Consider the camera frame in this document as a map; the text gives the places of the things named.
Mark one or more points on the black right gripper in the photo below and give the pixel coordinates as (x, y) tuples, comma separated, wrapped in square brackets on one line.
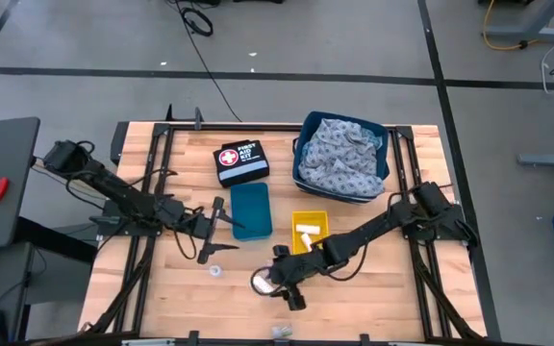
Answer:
[(301, 266)]

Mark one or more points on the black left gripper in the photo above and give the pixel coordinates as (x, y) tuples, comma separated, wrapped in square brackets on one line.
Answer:
[(212, 226)]

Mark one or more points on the white gauze roll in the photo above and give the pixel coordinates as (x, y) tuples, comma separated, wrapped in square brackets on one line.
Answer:
[(306, 240), (261, 284), (308, 229)]

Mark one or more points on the clear plastic packet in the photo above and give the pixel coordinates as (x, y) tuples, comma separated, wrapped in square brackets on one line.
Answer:
[(282, 331)]

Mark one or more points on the grey patterned cloth gown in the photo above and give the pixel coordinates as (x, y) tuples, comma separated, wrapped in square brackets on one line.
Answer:
[(339, 158)]

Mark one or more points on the navy fabric basket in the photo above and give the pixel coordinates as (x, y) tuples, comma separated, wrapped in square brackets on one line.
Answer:
[(311, 126)]

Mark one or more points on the blue patterned cloth gown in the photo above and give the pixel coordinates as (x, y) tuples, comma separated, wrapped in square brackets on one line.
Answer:
[(377, 139)]

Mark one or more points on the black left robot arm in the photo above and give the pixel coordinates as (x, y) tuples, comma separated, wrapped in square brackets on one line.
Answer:
[(123, 192)]

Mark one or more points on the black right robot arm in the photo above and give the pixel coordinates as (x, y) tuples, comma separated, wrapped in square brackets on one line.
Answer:
[(378, 226)]

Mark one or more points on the teal plastic tray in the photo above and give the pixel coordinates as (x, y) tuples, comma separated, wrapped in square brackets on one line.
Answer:
[(250, 206)]

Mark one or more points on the yellow plastic tray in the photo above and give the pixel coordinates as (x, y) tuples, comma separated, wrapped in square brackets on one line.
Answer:
[(298, 218)]

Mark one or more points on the black first aid kit pouch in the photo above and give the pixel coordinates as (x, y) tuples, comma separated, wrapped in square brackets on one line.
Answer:
[(243, 170)]

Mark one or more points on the dark grey low shelf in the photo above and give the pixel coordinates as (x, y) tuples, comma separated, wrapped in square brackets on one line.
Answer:
[(3, 279)]

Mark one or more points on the grey side desk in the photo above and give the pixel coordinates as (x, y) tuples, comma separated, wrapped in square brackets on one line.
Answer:
[(3, 149)]

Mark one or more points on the grey desk foot bar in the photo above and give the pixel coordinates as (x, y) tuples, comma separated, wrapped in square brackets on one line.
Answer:
[(546, 161)]

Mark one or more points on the grey desk leg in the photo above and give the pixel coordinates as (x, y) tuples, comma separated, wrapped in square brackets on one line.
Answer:
[(522, 33)]

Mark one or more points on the black metal table frame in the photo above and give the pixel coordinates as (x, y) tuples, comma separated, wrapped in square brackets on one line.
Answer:
[(258, 127)]

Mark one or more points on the black clamp bracket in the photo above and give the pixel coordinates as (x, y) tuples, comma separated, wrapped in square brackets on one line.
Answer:
[(198, 120)]

